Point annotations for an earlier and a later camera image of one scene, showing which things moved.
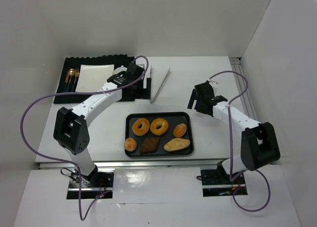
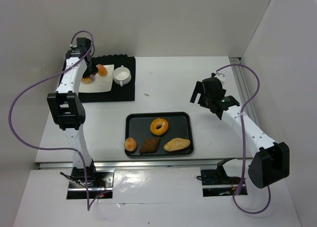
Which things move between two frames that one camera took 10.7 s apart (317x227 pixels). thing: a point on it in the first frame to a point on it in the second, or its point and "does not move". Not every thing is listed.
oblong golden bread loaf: [176, 144] does not move
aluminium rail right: [237, 66] does not move
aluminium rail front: [139, 164] does not move
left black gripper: [142, 87] to [89, 70]
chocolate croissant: [150, 146] does not move
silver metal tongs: [151, 101] to [92, 77]
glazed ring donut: [140, 126] to [86, 80]
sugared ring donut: [159, 126] does not move
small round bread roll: [130, 144] does not move
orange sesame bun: [180, 130] to [102, 70]
